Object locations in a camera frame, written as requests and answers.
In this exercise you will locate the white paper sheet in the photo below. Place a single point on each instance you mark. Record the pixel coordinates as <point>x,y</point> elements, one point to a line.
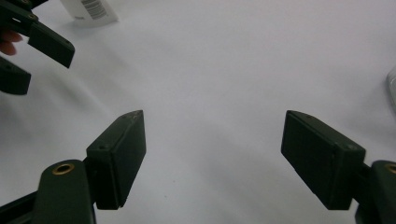
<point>202,77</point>

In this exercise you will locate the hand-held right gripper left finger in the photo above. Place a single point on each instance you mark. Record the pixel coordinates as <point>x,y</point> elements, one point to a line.
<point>118,161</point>

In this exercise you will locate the white and blue refill pouch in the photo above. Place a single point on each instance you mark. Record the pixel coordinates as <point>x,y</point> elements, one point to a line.
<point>84,12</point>

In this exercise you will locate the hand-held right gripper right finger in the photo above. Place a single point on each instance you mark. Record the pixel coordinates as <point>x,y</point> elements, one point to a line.
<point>320,161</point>

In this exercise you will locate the white object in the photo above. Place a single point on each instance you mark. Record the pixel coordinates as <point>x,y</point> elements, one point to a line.
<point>392,90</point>

